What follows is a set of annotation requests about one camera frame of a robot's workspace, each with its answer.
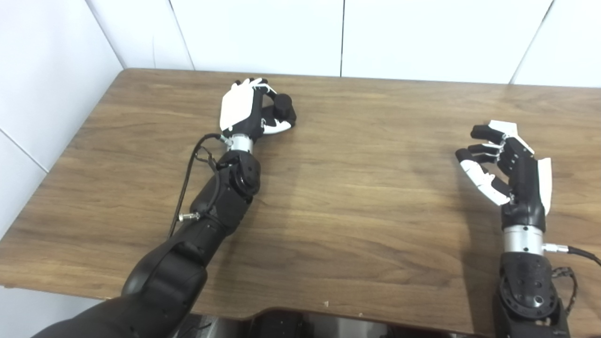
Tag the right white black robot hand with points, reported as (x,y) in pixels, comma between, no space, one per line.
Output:
(523,188)

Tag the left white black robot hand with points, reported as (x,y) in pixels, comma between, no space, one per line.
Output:
(239,105)

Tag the black peg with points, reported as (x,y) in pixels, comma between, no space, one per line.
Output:
(283,104)

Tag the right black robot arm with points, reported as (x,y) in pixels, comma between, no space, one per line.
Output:
(526,286)

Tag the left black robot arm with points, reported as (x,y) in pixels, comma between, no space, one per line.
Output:
(188,263)

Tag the glossy black robot torso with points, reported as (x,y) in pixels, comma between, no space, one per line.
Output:
(281,326)

